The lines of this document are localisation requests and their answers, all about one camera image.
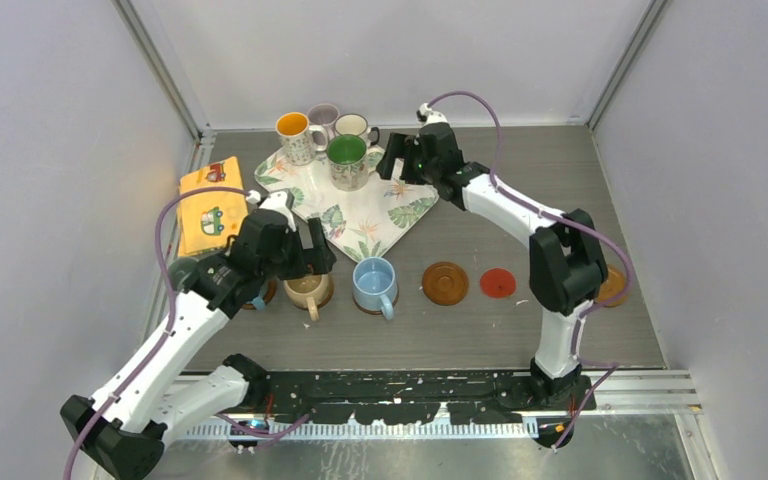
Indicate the aluminium front rail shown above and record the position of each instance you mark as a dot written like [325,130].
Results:
[622,393]

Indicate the lilac mug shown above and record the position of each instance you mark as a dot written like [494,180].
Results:
[324,115]

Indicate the grey ceramic mug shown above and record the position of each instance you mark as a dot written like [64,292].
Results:
[179,270]

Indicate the orange interior patterned mug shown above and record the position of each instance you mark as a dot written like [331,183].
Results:
[301,141]

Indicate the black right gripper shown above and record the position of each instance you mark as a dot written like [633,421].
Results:
[398,147]

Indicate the orange interior blue mug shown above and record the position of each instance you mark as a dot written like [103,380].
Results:
[263,298]

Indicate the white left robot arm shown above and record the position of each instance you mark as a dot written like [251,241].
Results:
[126,425]

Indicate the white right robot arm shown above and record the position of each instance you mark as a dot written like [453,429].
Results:
[566,264]

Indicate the red round coaster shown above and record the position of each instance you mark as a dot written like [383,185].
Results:
[498,283]

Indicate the light blue mug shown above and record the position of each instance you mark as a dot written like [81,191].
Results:
[375,286]

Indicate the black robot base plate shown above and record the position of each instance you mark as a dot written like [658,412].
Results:
[403,397]

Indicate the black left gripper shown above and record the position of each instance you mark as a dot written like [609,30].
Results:
[319,258]

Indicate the yellow printed cloth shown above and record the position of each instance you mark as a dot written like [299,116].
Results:
[207,220]

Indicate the white mug black handle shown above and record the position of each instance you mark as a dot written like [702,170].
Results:
[357,125]

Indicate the brown wooden ringed coaster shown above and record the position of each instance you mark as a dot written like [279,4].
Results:
[373,312]

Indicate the beige speckled ceramic mug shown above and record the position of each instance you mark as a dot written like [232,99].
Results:
[310,293]

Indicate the leaf pattern serving tray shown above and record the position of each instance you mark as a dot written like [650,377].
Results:
[362,223]

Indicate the green interior floral mug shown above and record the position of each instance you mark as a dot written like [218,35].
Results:
[351,162]

